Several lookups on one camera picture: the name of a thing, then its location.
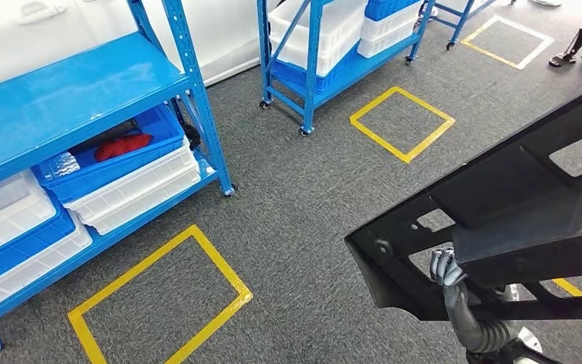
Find blue plastic bin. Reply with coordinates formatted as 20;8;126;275
31;103;187;205
270;41;368;96
0;209;77;293
364;0;421;22

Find blue metal shelf rack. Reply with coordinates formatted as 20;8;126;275
0;0;238;358

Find black plastic frame part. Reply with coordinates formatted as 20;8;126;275
344;75;582;323

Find white car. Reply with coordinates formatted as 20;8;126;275
0;0;272;96

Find large white plastic bin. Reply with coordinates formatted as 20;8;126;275
268;0;368;77

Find red cloth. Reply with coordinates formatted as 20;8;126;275
93;133;155;163

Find clear plastic bag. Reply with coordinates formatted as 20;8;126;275
48;151;82;180

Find blue wheeled shelf rack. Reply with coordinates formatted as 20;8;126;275
256;0;437;138
429;0;499;52

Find yellow floor tape square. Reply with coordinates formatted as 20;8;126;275
67;224;255;364

